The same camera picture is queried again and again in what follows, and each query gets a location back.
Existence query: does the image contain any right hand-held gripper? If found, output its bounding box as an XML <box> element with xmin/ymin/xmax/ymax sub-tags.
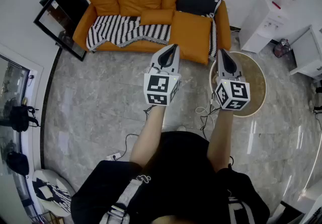
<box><xmin>214</xmin><ymin>49</ymin><xmax>251</xmax><ymax>111</ymax></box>

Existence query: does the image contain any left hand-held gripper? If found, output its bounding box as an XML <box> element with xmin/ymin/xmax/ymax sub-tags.
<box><xmin>143</xmin><ymin>44</ymin><xmax>182</xmax><ymax>107</ymax></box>

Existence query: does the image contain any large square orange cushion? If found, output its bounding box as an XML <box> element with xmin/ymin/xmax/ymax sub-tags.
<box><xmin>168</xmin><ymin>11</ymin><xmax>213</xmax><ymax>65</ymax></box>

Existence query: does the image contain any person's left forearm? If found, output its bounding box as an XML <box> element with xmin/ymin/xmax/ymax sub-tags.
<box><xmin>129</xmin><ymin>104</ymin><xmax>167</xmax><ymax>168</ymax></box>

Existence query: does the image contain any person's right forearm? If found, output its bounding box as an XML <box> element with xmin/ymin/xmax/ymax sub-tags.
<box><xmin>206</xmin><ymin>109</ymin><xmax>234</xmax><ymax>173</ymax></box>

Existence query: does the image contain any small orange pillow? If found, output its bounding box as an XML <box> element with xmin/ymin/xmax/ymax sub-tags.
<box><xmin>140</xmin><ymin>9</ymin><xmax>175</xmax><ymax>26</ymax></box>

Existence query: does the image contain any black and white patterned cloth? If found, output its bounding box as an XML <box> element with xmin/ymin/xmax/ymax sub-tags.
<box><xmin>32</xmin><ymin>177</ymin><xmax>72</xmax><ymax>213</ymax></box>

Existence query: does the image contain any white water dispenser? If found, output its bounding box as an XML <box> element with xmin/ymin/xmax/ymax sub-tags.
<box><xmin>238</xmin><ymin>0</ymin><xmax>289</xmax><ymax>54</ymax></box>

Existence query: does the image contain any red and black bag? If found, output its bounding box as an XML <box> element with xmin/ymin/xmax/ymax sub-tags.
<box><xmin>273</xmin><ymin>38</ymin><xmax>292</xmax><ymax>58</ymax></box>

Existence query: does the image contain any black white striped blanket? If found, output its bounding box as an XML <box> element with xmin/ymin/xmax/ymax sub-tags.
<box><xmin>86</xmin><ymin>0</ymin><xmax>225</xmax><ymax>59</ymax></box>

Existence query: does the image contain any orange sofa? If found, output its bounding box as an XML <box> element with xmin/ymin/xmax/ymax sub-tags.
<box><xmin>72</xmin><ymin>0</ymin><xmax>232</xmax><ymax>65</ymax></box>

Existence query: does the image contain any white power strip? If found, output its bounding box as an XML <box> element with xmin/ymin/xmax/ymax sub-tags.
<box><xmin>106</xmin><ymin>152</ymin><xmax>122</xmax><ymax>162</ymax></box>

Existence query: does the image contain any black glass-door cabinet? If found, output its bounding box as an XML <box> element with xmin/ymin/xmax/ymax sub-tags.
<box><xmin>33</xmin><ymin>0</ymin><xmax>91</xmax><ymax>62</ymax></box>

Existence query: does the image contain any person's black shirt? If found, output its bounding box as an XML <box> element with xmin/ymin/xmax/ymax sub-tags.
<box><xmin>70</xmin><ymin>131</ymin><xmax>271</xmax><ymax>224</ymax></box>

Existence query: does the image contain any large black backpack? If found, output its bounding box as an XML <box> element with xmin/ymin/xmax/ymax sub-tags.
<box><xmin>9</xmin><ymin>104</ymin><xmax>40</xmax><ymax>132</ymax></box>

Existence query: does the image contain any glass window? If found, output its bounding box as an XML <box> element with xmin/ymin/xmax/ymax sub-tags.
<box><xmin>0</xmin><ymin>54</ymin><xmax>31</xmax><ymax>201</ymax></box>

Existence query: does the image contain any white round chair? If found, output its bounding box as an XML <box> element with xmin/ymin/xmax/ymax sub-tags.
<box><xmin>32</xmin><ymin>169</ymin><xmax>76</xmax><ymax>217</ymax></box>

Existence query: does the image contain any small black backpack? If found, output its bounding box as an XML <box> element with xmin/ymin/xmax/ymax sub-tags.
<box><xmin>6</xmin><ymin>151</ymin><xmax>30</xmax><ymax>176</ymax></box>

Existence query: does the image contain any white cable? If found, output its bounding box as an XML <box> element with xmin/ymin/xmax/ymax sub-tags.
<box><xmin>195</xmin><ymin>97</ymin><xmax>215</xmax><ymax>118</ymax></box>

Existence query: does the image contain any black cable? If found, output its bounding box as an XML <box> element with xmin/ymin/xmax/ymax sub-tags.
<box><xmin>114</xmin><ymin>104</ymin><xmax>154</xmax><ymax>161</ymax></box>
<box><xmin>200</xmin><ymin>91</ymin><xmax>222</xmax><ymax>141</ymax></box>

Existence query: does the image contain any grey shoulder strap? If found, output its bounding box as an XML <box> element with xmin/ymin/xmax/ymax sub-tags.
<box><xmin>99</xmin><ymin>179</ymin><xmax>142</xmax><ymax>224</ymax></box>
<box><xmin>227</xmin><ymin>196</ymin><xmax>253</xmax><ymax>224</ymax></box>

